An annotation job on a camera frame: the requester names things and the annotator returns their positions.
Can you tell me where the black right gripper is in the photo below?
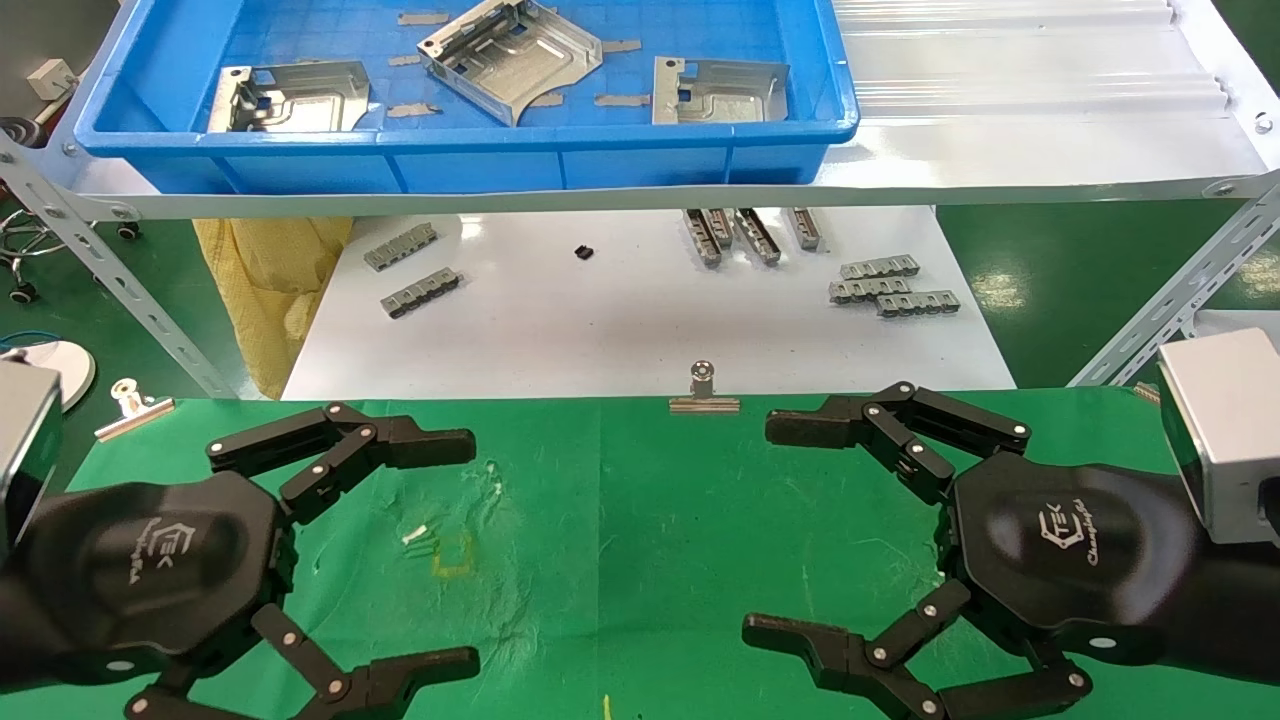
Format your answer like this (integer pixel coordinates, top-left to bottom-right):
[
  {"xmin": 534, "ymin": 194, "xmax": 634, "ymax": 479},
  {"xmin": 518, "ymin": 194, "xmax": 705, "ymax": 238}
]
[{"xmin": 742, "ymin": 381, "xmax": 1201, "ymax": 720}]

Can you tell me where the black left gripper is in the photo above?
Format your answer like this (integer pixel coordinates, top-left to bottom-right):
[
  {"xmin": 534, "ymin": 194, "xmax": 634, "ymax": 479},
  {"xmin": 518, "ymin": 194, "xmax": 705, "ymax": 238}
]
[{"xmin": 10, "ymin": 402, "xmax": 482, "ymax": 720}]

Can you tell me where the metal bracket with raised walls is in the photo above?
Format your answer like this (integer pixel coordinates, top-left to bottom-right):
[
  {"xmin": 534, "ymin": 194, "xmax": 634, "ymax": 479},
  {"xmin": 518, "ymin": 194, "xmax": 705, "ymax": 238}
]
[{"xmin": 416, "ymin": 0, "xmax": 605, "ymax": 128}]

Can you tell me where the green table cloth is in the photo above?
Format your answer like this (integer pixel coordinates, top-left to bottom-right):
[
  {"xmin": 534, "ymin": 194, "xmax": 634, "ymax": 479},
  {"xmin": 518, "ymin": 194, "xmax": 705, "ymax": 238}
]
[{"xmin": 0, "ymin": 385, "xmax": 1280, "ymax": 720}]

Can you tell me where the grey connector strips right group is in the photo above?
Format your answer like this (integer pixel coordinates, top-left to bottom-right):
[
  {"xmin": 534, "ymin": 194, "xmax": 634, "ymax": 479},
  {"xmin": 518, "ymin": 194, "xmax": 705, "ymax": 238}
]
[{"xmin": 828, "ymin": 276, "xmax": 913, "ymax": 305}]

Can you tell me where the yellow cloth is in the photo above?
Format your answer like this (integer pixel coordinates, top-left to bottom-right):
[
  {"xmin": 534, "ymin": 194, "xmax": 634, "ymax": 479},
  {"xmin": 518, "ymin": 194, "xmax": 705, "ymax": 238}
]
[{"xmin": 192, "ymin": 215, "xmax": 353, "ymax": 401}]

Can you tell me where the white round stand base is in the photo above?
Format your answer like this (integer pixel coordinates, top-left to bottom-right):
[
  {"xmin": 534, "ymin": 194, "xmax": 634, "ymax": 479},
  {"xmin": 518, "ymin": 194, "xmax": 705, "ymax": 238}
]
[{"xmin": 0, "ymin": 338, "xmax": 97, "ymax": 413}]

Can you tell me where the white metal shelf board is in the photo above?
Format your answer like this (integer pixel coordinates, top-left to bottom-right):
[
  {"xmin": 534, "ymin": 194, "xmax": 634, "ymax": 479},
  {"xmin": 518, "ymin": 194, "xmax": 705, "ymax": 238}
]
[{"xmin": 0, "ymin": 0, "xmax": 1280, "ymax": 221}]

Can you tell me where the blue plastic bin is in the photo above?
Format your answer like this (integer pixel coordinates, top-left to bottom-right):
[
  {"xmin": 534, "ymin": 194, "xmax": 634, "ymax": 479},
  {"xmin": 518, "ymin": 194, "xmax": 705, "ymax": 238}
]
[{"xmin": 72, "ymin": 0, "xmax": 861, "ymax": 196}]

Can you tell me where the perforated angle iron rack leg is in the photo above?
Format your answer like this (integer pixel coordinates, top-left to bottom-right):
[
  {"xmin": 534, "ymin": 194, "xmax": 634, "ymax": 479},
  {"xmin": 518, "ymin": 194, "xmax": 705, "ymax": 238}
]
[
  {"xmin": 1068, "ymin": 170, "xmax": 1280, "ymax": 389},
  {"xmin": 0, "ymin": 135, "xmax": 241, "ymax": 401}
]

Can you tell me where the chrome office chair base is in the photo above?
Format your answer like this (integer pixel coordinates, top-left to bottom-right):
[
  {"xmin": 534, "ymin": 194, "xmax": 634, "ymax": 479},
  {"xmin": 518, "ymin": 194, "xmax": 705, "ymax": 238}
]
[{"xmin": 0, "ymin": 195, "xmax": 141, "ymax": 306}]

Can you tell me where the white socket box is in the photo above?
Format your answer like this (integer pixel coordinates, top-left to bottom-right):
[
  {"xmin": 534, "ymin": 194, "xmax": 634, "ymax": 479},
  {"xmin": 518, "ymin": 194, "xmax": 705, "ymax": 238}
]
[{"xmin": 27, "ymin": 58, "xmax": 79, "ymax": 101}]

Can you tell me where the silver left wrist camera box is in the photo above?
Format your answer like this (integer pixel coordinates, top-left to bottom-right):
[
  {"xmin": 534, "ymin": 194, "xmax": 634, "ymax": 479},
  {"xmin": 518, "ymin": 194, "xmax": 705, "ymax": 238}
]
[{"xmin": 0, "ymin": 360, "xmax": 66, "ymax": 561}]

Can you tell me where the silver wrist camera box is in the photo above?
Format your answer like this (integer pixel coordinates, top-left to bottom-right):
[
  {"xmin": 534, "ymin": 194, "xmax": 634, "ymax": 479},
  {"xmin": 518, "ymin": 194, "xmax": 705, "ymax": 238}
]
[
  {"xmin": 1158, "ymin": 327, "xmax": 1280, "ymax": 546},
  {"xmin": 0, "ymin": 360, "xmax": 66, "ymax": 561}
]

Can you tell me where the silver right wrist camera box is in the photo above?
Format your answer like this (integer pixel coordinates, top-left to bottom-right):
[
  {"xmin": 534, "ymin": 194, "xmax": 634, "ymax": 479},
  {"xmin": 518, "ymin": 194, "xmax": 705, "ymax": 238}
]
[{"xmin": 1158, "ymin": 327, "xmax": 1280, "ymax": 546}]

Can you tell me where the notched metal bracket part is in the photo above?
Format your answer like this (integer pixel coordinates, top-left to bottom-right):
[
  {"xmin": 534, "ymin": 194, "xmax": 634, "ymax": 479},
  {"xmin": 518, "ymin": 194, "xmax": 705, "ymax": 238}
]
[{"xmin": 652, "ymin": 56, "xmax": 791, "ymax": 126}]

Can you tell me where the flat metal bracket part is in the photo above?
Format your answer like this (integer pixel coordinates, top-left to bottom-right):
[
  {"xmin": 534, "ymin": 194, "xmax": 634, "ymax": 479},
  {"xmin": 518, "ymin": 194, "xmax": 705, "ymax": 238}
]
[{"xmin": 205, "ymin": 60, "xmax": 373, "ymax": 134}]

